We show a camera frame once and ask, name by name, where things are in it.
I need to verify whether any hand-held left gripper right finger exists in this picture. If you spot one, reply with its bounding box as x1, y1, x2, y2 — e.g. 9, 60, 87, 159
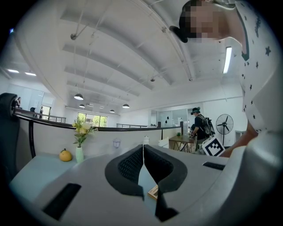
144, 144, 229, 221

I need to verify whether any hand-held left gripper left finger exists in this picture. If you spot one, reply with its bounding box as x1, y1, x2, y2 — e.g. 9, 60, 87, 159
31, 144, 155, 226

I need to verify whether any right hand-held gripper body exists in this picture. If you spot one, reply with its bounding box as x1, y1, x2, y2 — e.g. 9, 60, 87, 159
202, 135, 226, 158

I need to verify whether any person's right forearm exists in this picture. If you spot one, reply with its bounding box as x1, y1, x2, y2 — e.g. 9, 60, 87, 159
220, 128, 259, 158

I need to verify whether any pale green vase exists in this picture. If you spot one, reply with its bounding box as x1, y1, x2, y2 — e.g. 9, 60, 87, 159
75, 146, 84, 163

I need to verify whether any yellow round fruit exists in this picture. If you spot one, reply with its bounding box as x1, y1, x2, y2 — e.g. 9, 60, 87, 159
59, 148, 73, 162

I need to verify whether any white wooden chair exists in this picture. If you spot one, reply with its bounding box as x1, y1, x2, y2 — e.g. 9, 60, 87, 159
158, 136, 170, 149

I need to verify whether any large background window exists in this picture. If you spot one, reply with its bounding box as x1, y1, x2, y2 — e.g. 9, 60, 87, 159
77, 112, 108, 128

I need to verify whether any person's white star-print shirt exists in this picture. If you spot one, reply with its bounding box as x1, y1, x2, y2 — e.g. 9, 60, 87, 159
229, 0, 279, 133

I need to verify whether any long ceiling light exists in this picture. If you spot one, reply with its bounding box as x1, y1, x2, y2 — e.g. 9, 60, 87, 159
222, 46, 233, 75

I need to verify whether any black office chair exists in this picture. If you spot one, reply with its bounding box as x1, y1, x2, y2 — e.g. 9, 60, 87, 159
0, 92, 22, 184

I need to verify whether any person's neck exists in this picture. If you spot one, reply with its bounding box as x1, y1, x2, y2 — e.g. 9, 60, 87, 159
212, 13, 246, 56

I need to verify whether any black pedestal fan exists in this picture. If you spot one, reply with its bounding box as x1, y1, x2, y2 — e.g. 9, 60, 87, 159
215, 113, 234, 147

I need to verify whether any wooden desk with wire legs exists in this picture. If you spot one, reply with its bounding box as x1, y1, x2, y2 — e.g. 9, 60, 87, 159
169, 135, 196, 153

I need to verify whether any white partition with black rail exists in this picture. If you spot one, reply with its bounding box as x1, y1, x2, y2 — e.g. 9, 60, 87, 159
13, 107, 184, 159

